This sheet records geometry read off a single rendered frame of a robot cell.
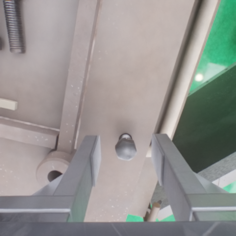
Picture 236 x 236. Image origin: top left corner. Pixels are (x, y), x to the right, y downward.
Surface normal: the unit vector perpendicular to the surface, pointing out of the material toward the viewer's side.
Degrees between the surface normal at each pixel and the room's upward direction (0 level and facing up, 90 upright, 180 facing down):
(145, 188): 0
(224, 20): 0
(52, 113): 0
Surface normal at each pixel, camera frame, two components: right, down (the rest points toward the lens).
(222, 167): -0.59, -0.78
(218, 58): -0.02, 0.28
